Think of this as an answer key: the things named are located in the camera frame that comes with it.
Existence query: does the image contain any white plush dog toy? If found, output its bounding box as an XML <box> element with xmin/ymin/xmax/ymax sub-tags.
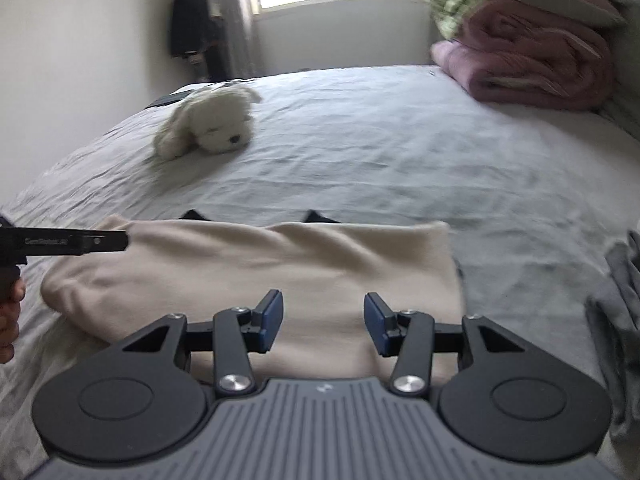
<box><xmin>152</xmin><ymin>84</ymin><xmax>263</xmax><ymax>161</ymax></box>

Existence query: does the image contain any black sweatshirt with beige lining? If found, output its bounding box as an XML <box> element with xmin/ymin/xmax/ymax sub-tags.
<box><xmin>40</xmin><ymin>208</ymin><xmax>468</xmax><ymax>383</ymax></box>

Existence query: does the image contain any grey patterned curtain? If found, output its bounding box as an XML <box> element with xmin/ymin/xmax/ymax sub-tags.
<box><xmin>197</xmin><ymin>0</ymin><xmax>261</xmax><ymax>81</ymax></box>

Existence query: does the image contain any grey garment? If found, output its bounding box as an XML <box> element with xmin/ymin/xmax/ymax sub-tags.
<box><xmin>585</xmin><ymin>230</ymin><xmax>640</xmax><ymax>443</ymax></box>

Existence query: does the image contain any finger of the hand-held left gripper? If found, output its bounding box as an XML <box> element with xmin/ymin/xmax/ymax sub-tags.
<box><xmin>82</xmin><ymin>230</ymin><xmax>130</xmax><ymax>255</ymax></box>

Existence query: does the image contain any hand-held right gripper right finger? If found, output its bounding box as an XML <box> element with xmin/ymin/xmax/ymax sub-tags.
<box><xmin>364</xmin><ymin>291</ymin><xmax>523</xmax><ymax>396</ymax></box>

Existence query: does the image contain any dark tablet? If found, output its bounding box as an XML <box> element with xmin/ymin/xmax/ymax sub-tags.
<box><xmin>145</xmin><ymin>92</ymin><xmax>193</xmax><ymax>108</ymax></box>

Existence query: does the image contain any hanging dark jacket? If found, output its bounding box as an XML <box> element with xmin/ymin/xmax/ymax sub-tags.
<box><xmin>170</xmin><ymin>0</ymin><xmax>226</xmax><ymax>78</ymax></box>

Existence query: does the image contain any pink folded quilt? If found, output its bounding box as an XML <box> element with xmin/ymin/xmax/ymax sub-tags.
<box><xmin>431</xmin><ymin>0</ymin><xmax>616</xmax><ymax>111</ymax></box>

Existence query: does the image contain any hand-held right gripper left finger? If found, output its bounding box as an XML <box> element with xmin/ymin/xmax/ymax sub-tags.
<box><xmin>122</xmin><ymin>289</ymin><xmax>285</xmax><ymax>396</ymax></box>

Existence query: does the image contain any person's left hand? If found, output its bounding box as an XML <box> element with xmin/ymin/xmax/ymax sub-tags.
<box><xmin>0</xmin><ymin>277</ymin><xmax>26</xmax><ymax>365</ymax></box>

